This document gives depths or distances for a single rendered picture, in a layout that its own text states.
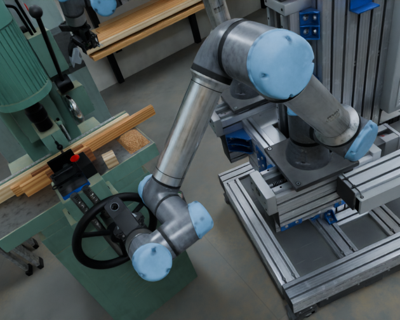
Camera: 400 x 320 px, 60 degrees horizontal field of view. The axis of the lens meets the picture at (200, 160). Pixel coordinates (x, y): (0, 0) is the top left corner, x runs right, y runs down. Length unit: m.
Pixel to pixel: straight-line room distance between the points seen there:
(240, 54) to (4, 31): 0.68
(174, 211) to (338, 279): 0.99
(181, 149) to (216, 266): 1.23
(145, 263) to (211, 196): 1.55
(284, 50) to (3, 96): 0.81
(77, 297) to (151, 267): 1.46
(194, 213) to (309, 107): 0.33
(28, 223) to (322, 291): 1.14
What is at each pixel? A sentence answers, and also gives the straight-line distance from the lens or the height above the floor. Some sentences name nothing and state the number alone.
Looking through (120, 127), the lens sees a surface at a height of 0.93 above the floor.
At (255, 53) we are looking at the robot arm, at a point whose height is 1.37.
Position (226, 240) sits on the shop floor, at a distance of 2.02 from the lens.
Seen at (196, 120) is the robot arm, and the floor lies 1.21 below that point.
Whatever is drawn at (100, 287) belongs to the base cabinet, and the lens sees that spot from 1.59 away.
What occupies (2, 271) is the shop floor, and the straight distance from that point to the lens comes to 2.60.
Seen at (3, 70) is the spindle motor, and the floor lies 1.32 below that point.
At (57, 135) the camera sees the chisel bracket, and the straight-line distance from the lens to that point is 1.26.
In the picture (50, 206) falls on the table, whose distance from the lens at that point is 1.26.
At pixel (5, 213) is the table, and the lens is 1.36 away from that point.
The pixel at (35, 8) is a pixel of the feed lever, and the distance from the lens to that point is 1.09.
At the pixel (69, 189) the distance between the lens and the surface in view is 1.13.
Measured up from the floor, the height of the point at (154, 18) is 0.61.
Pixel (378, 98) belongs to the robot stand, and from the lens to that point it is 1.47.
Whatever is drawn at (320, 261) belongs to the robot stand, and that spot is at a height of 0.21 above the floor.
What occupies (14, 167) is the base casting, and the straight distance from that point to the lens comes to 1.74.
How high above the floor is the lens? 1.66
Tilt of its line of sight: 41 degrees down
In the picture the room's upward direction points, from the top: 18 degrees counter-clockwise
